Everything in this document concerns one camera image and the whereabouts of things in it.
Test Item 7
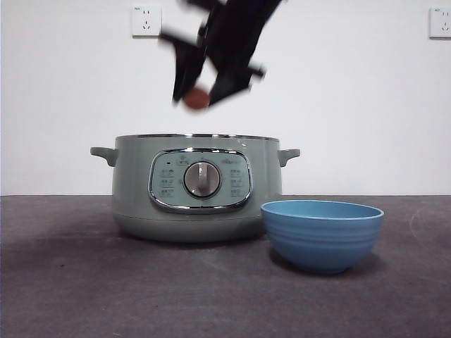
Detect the brown egg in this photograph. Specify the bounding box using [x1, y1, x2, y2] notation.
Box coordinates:
[183, 87, 209, 111]

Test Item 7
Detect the pale green electric steamer pot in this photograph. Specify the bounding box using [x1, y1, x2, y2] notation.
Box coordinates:
[89, 133, 301, 244]

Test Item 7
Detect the white wall socket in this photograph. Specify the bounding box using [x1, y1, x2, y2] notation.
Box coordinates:
[428, 7, 451, 39]
[132, 6, 163, 39]

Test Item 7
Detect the blue ribbed bowl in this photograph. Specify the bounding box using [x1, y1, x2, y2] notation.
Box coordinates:
[260, 199, 385, 275]

